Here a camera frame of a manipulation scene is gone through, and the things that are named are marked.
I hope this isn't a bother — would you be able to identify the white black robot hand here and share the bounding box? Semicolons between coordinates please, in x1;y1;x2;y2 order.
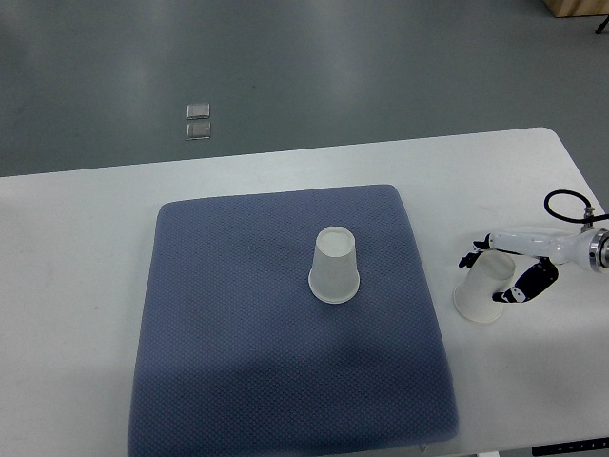
458;229;598;303

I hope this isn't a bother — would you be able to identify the blue fabric mat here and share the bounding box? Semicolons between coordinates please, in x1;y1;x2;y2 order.
128;185;459;456

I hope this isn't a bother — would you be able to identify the black tripod leg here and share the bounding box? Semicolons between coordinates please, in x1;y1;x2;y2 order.
595;16;609;34

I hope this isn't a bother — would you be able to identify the white paper cup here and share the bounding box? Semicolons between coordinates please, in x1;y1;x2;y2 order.
308;227;360;305
453;250;516;324

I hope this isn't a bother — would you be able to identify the wooden box corner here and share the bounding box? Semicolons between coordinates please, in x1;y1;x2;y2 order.
543;0;608;18

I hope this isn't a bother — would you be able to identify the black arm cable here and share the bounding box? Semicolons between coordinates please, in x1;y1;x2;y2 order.
544;189;609;233

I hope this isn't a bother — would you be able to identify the white paper cup on mat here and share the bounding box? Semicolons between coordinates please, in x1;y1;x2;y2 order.
308;227;360;305

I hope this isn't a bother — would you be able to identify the lower floor socket plate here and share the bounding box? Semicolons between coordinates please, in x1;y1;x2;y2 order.
187;121;211;141

